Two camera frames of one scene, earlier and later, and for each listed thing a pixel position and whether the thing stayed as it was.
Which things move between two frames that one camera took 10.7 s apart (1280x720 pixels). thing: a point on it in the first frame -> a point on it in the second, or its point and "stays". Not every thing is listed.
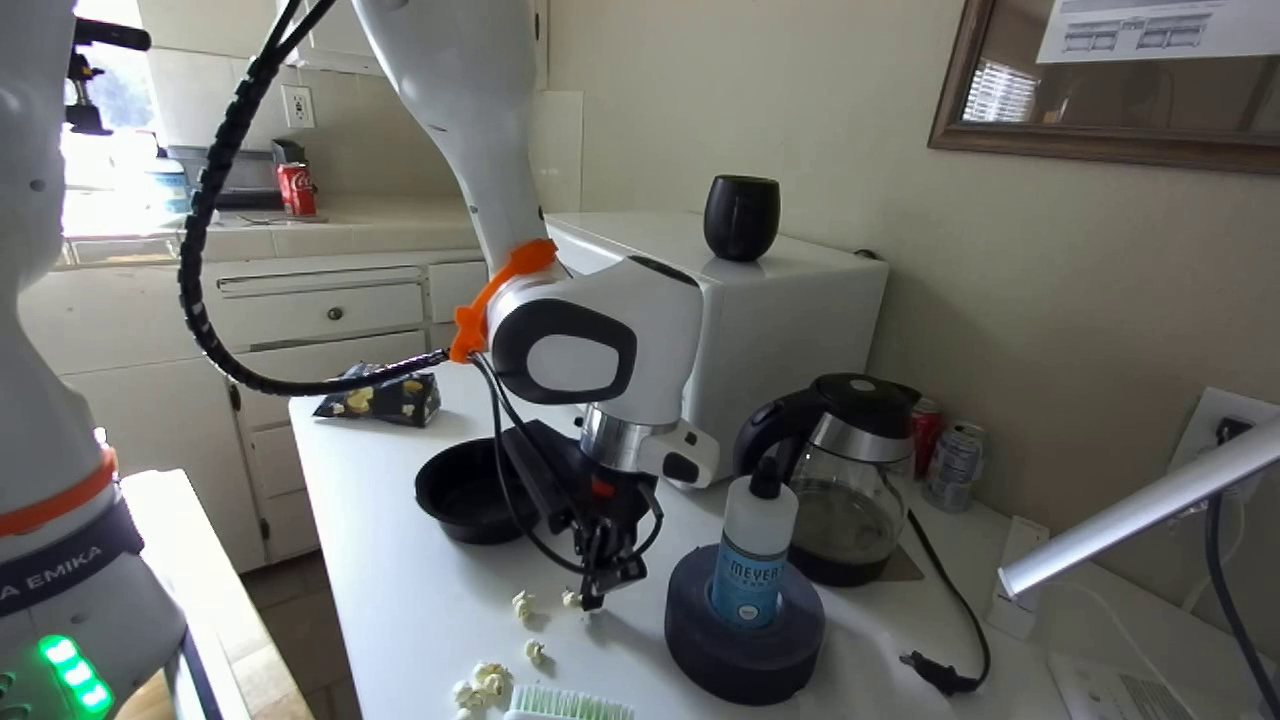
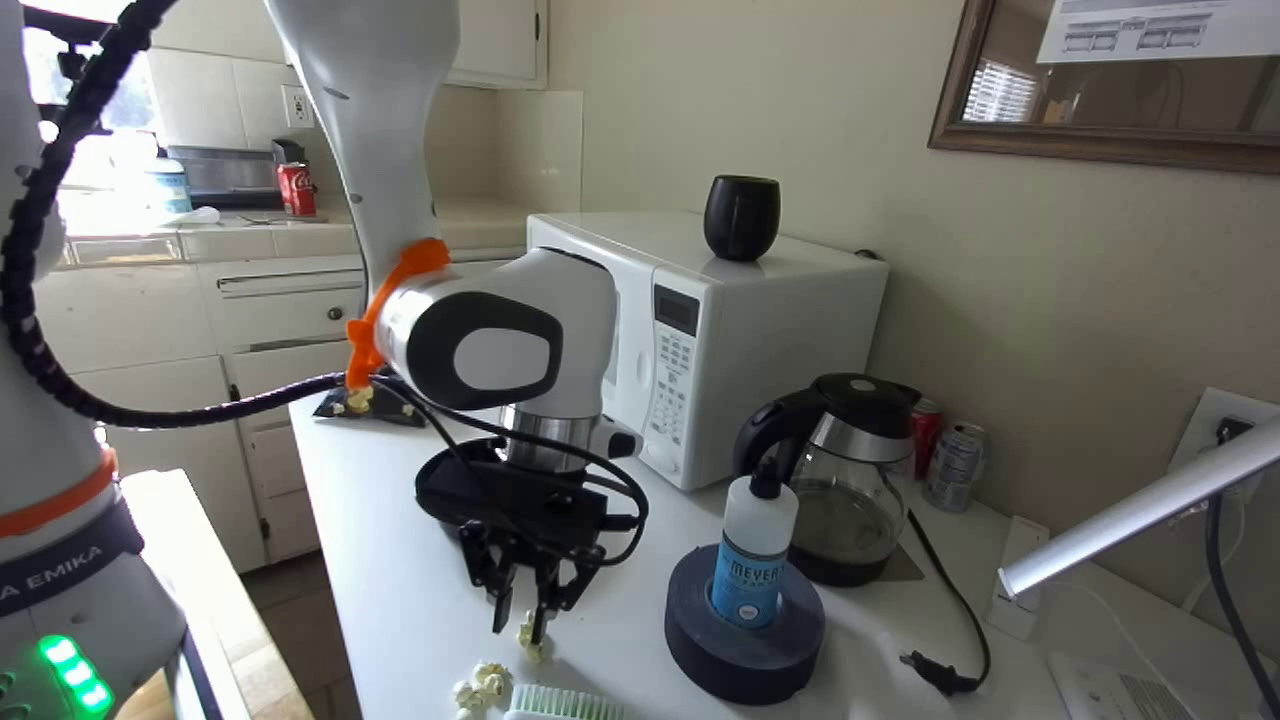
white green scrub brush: (524, 703) stays
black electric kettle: (851, 439) stays
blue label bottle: (754, 579) stays
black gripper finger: (593, 579) -> (501, 591)
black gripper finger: (629, 564) -> (555, 594)
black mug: (740, 216) stays
